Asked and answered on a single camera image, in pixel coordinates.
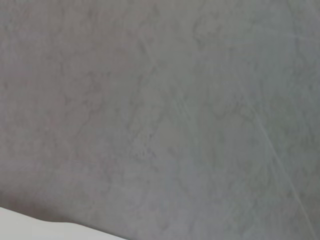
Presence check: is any white table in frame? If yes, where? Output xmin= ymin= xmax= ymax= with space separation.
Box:
xmin=0 ymin=206 xmax=141 ymax=240

